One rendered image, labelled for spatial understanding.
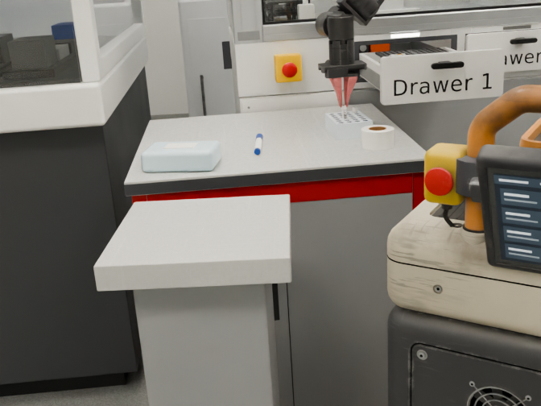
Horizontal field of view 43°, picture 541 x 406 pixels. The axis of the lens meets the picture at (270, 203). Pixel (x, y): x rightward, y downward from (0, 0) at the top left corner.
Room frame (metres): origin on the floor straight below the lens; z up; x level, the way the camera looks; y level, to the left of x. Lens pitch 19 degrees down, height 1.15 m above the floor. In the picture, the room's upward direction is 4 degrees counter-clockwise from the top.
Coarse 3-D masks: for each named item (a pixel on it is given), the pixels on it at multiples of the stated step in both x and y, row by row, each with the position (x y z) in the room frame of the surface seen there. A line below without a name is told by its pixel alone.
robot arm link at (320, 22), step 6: (342, 0) 1.57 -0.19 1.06; (336, 6) 1.65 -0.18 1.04; (342, 6) 1.59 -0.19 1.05; (348, 6) 1.57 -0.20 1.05; (324, 12) 1.67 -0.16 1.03; (330, 12) 1.65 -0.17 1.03; (348, 12) 1.60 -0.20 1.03; (354, 12) 1.57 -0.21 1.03; (318, 18) 1.66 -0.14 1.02; (324, 18) 1.62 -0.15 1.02; (354, 18) 1.60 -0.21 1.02; (360, 18) 1.58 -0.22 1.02; (372, 18) 1.58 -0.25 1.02; (318, 24) 1.65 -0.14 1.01; (324, 24) 1.62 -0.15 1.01; (360, 24) 1.61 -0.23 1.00; (366, 24) 1.58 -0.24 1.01; (318, 30) 1.66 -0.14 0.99; (324, 30) 1.62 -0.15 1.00
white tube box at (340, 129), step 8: (352, 112) 1.64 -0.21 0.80; (360, 112) 1.63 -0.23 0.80; (328, 120) 1.60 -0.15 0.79; (336, 120) 1.56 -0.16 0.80; (344, 120) 1.56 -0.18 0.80; (352, 120) 1.55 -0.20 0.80; (360, 120) 1.55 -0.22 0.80; (368, 120) 1.55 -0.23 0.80; (328, 128) 1.61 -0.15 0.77; (336, 128) 1.53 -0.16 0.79; (344, 128) 1.52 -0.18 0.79; (352, 128) 1.53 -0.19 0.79; (360, 128) 1.53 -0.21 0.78; (336, 136) 1.53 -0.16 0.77; (344, 136) 1.52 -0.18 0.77; (352, 136) 1.53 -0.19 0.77; (360, 136) 1.53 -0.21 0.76
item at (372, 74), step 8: (448, 48) 1.94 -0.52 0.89; (360, 56) 1.94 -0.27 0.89; (368, 56) 1.88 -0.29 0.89; (376, 56) 1.95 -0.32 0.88; (368, 64) 1.83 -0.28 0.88; (376, 64) 1.74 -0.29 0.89; (360, 72) 1.93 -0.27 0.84; (368, 72) 1.82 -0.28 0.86; (376, 72) 1.73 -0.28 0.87; (368, 80) 1.82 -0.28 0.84; (376, 80) 1.73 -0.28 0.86
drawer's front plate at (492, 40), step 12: (468, 36) 1.94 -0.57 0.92; (480, 36) 1.94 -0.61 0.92; (492, 36) 1.94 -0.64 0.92; (504, 36) 1.94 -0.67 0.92; (516, 36) 1.94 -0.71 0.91; (528, 36) 1.94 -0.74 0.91; (540, 36) 1.95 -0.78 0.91; (468, 48) 1.94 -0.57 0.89; (480, 48) 1.94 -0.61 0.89; (492, 48) 1.94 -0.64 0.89; (504, 48) 1.94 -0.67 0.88; (516, 48) 1.94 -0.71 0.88; (528, 48) 1.94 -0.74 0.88; (540, 48) 1.95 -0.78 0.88; (516, 60) 1.94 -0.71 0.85; (528, 60) 1.94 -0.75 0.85; (540, 60) 1.95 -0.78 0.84
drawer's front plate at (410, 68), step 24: (384, 72) 1.60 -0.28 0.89; (408, 72) 1.60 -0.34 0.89; (432, 72) 1.60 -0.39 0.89; (456, 72) 1.61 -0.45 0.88; (480, 72) 1.61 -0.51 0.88; (384, 96) 1.60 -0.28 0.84; (408, 96) 1.60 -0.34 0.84; (432, 96) 1.60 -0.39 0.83; (456, 96) 1.61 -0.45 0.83; (480, 96) 1.61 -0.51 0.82
